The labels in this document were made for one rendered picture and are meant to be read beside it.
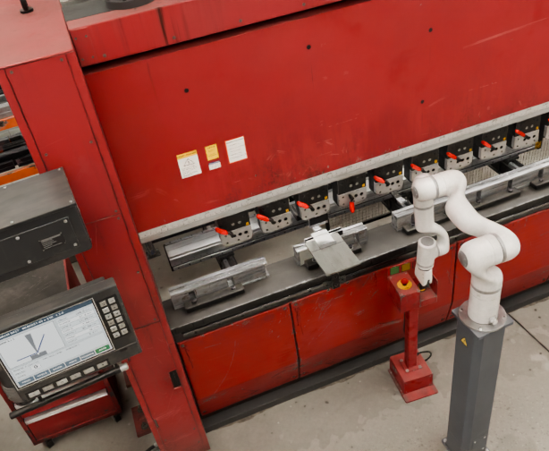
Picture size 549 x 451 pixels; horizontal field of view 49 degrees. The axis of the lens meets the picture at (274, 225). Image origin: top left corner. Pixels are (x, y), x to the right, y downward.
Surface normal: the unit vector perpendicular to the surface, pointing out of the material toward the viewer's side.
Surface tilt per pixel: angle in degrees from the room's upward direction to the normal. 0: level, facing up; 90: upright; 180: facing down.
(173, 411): 90
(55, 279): 0
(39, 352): 90
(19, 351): 90
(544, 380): 0
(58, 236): 90
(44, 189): 1
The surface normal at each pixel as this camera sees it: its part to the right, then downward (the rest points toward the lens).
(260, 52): 0.35, 0.55
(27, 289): -0.12, -0.78
